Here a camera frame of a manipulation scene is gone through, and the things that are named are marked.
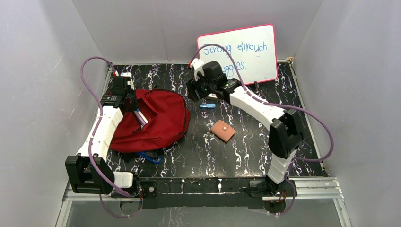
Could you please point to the whiteboard with pink frame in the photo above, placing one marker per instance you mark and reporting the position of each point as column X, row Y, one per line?
column 250, row 50

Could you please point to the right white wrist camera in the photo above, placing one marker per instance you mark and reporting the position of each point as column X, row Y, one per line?
column 197, row 65

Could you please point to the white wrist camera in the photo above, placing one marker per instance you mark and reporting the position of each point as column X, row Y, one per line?
column 128, row 80
column 197, row 65

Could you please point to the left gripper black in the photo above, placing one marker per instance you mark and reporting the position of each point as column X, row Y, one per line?
column 131, row 102

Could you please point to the blue stapler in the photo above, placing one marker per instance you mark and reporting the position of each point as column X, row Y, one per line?
column 151, row 156

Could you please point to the blue white marker pen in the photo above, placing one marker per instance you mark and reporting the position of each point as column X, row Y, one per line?
column 144, row 118

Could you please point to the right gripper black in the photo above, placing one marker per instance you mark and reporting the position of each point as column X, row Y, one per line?
column 193, row 86

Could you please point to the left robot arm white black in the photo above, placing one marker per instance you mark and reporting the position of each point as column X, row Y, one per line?
column 88, row 171

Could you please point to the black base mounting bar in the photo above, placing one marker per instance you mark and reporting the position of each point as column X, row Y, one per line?
column 248, row 192

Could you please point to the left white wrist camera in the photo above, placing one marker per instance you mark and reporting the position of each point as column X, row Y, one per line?
column 128, row 80

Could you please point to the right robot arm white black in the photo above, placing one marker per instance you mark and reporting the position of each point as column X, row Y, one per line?
column 284, row 125

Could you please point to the aluminium frame rail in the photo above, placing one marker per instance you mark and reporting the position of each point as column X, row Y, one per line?
column 319, row 203

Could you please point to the red student backpack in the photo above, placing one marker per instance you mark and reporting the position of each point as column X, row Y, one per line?
column 168, row 120

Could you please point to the light blue correction tape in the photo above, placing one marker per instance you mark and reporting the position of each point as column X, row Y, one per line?
column 208, row 106

